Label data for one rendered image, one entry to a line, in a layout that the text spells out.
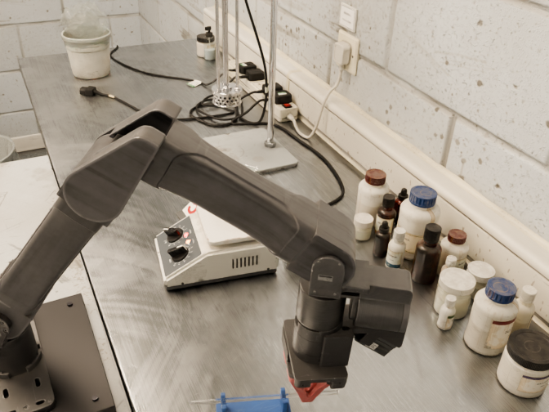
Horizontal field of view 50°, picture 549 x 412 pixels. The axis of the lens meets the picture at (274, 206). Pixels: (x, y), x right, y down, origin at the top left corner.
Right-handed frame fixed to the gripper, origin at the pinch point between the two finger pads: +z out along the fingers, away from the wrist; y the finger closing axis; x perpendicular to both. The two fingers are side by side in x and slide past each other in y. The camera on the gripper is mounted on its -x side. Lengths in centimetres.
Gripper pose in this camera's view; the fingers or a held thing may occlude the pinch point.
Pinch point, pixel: (306, 395)
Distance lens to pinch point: 82.9
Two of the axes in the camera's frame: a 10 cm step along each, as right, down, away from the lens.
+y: -1.4, -5.5, 8.2
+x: -9.9, 0.2, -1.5
